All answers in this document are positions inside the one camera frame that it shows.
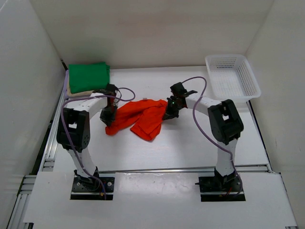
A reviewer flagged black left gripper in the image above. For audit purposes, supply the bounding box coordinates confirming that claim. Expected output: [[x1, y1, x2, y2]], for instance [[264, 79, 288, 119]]
[[100, 104, 118, 125]]

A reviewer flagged orange t shirt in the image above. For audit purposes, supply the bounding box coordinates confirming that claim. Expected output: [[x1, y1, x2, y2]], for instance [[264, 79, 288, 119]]
[[105, 99, 167, 141]]

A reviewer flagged beige t shirt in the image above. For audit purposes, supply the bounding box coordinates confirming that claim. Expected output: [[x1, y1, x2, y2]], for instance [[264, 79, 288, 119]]
[[65, 83, 94, 98]]

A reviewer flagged green t shirt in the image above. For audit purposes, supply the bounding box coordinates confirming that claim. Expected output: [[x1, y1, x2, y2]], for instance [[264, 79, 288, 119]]
[[69, 62, 110, 94]]

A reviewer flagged purple t shirt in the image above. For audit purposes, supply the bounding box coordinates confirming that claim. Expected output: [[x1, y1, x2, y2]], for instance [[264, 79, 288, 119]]
[[63, 70, 69, 100]]

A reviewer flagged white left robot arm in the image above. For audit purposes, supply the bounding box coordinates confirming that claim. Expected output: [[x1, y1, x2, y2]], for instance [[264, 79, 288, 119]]
[[56, 87, 119, 191]]

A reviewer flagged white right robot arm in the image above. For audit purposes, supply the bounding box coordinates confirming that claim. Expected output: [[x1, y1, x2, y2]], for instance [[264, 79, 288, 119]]
[[163, 90, 244, 193]]

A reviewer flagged white plastic basket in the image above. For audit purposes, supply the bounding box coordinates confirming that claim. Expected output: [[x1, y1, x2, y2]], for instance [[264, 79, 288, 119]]
[[205, 54, 261, 103]]

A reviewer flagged white front cover board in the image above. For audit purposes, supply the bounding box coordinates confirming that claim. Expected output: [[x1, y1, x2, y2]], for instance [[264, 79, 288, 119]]
[[24, 172, 296, 229]]

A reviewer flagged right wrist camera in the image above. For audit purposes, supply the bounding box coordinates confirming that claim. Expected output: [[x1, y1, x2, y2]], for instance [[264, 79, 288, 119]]
[[170, 82, 188, 97]]

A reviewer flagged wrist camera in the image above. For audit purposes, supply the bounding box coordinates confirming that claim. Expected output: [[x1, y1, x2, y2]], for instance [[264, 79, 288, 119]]
[[170, 82, 188, 97], [104, 83, 119, 97]]

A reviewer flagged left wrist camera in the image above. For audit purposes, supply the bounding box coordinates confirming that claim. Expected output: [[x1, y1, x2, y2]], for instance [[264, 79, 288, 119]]
[[104, 83, 119, 97]]

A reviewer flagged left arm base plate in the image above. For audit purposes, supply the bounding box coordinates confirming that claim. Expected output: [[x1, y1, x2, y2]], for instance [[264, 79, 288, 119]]
[[70, 176, 115, 201]]

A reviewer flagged aluminium table edge rail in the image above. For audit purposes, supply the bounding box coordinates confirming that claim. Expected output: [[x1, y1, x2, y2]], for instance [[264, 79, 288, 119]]
[[38, 92, 65, 172]]

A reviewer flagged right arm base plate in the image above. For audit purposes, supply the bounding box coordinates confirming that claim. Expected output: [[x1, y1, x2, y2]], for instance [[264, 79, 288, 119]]
[[196, 177, 246, 202]]

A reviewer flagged aluminium front rail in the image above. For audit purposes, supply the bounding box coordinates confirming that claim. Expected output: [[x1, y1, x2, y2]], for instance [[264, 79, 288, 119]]
[[99, 165, 272, 174]]

